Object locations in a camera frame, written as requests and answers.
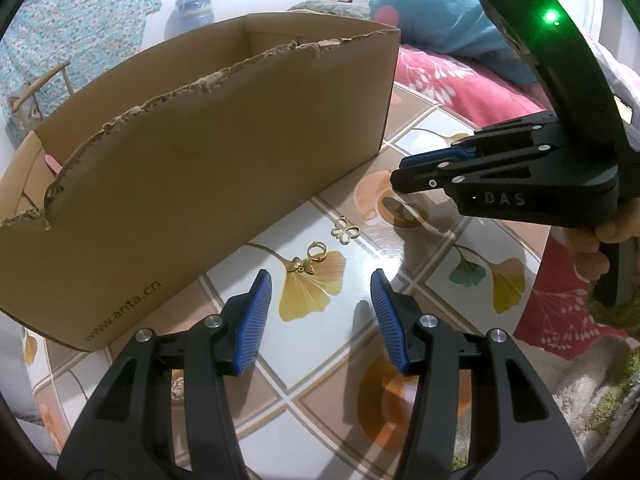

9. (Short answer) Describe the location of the blue plush pillow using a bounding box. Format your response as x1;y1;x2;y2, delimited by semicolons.
369;0;541;86

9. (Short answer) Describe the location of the blue water jug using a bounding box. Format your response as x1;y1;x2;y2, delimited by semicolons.
174;0;218;36

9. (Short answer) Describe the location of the person's right hand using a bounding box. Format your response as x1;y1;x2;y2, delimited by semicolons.
555;195;640;291

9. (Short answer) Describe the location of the teal patterned hanging cloth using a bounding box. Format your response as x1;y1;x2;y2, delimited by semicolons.
0;0;163;131

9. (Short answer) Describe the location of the wooden chair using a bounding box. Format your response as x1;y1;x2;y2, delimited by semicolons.
5;60;76;111

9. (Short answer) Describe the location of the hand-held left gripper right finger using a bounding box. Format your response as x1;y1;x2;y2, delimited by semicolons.
370;268;586;480

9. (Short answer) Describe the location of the white fluffy blanket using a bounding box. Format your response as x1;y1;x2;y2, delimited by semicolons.
515;300;640;461

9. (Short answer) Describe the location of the gold hoop earring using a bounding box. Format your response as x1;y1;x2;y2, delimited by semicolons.
291;241;328;275

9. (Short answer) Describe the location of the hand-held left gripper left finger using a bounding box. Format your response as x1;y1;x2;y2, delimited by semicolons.
57;269;273;480

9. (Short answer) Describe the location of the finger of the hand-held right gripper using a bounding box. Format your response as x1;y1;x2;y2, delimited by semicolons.
390;146;571;194
400;112;558;167

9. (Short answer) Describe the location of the gold butterfly earring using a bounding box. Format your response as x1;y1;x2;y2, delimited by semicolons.
331;216;362;245

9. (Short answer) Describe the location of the red floral blanket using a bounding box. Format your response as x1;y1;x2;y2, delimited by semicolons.
392;42;631;356

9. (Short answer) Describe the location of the brown cardboard box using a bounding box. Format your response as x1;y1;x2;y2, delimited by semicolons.
0;12;402;353

